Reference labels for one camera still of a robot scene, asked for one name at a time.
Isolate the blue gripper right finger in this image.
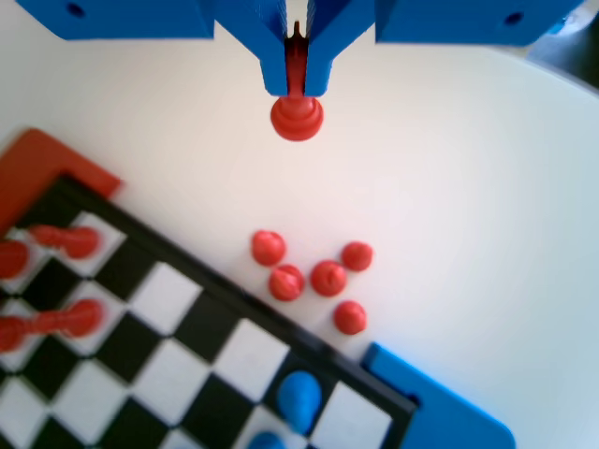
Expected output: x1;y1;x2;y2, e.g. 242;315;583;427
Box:
305;0;378;97

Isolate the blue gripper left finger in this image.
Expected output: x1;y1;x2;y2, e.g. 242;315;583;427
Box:
212;0;288;97

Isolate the red chess knight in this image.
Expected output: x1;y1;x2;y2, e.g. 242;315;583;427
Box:
270;21;324;142

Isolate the red chess piece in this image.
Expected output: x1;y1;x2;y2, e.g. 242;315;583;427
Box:
268;264;306;302
251;229;287;268

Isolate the red chess pawn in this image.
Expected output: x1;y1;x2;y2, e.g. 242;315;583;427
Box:
0;298;108;355
341;240;375;273
26;224;103;262
332;299;369;336

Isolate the red round game piece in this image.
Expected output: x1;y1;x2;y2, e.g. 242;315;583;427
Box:
310;259;348;298

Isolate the black and white chessboard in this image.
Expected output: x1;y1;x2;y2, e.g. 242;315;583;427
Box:
0;175;417;449

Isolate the red chess king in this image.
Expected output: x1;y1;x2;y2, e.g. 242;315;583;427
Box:
0;239;32;282

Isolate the blue chess pawn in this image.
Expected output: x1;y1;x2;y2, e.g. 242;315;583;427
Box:
245;429;287;449
275;370;324;435

